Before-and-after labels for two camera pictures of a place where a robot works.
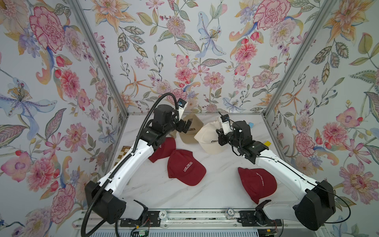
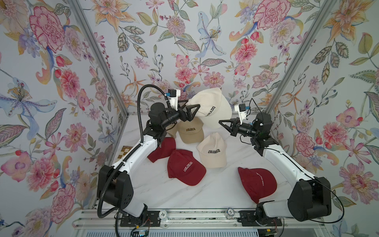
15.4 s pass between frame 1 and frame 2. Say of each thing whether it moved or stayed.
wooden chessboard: stayed
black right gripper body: moved
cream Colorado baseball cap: moved
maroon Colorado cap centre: stayed
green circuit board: stayed
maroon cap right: stayed
